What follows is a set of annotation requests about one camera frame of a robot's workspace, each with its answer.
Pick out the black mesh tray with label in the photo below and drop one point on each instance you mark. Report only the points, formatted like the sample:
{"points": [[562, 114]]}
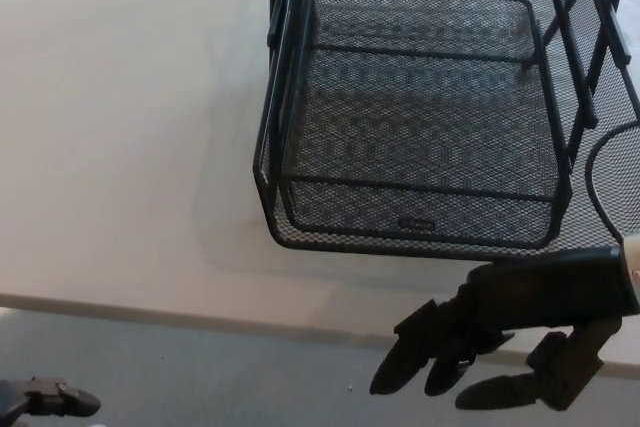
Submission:
{"points": [[360, 219]]}

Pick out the black metal rack frame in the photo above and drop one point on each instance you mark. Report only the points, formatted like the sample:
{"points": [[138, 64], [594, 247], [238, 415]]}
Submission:
{"points": [[575, 77]]}

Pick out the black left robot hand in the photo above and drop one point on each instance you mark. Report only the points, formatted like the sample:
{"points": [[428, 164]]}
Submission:
{"points": [[60, 397]]}

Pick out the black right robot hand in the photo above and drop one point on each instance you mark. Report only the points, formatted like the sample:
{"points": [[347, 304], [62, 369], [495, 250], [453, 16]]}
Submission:
{"points": [[545, 292]]}

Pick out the black mesh sliding tray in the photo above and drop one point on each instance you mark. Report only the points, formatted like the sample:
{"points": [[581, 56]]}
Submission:
{"points": [[272, 217]]}

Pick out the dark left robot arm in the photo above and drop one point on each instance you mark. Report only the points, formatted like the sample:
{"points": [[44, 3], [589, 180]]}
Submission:
{"points": [[11, 399]]}

